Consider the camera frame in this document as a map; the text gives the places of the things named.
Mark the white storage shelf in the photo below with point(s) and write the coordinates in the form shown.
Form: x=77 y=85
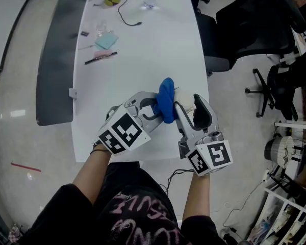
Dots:
x=290 y=218

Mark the person's right forearm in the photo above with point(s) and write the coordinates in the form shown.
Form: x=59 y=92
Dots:
x=196 y=198

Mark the black wrist band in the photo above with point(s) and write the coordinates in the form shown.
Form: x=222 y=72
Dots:
x=98 y=150

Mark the person's black printed shirt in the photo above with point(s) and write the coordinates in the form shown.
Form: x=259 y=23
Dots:
x=132 y=208

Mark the teal notepad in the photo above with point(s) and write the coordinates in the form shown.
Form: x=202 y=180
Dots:
x=106 y=41

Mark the white power strip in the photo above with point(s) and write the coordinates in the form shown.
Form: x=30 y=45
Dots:
x=265 y=175

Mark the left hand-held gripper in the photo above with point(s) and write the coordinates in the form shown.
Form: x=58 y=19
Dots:
x=125 y=131

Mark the small black clip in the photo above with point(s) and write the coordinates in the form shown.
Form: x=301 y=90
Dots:
x=84 y=33

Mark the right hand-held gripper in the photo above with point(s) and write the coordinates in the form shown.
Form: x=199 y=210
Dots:
x=214 y=157

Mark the person's left forearm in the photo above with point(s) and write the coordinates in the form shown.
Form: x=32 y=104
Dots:
x=94 y=177

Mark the red floor strip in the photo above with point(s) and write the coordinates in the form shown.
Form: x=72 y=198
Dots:
x=25 y=167

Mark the black pen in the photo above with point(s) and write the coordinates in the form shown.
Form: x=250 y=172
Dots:
x=100 y=58

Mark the blue cloth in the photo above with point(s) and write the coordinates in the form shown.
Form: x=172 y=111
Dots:
x=165 y=98

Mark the black mesh office chair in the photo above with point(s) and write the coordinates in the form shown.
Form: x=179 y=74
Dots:
x=250 y=29
x=285 y=85

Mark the pink eraser pouch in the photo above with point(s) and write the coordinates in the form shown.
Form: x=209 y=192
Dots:
x=103 y=53

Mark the white ribbed trash bin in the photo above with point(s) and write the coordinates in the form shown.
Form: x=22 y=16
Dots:
x=280 y=150

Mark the white cup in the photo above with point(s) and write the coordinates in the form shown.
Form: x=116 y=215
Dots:
x=184 y=99

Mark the grey divider bracket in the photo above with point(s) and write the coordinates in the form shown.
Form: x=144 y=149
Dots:
x=73 y=93

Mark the grey desk divider panel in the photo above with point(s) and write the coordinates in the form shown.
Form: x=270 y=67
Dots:
x=56 y=60

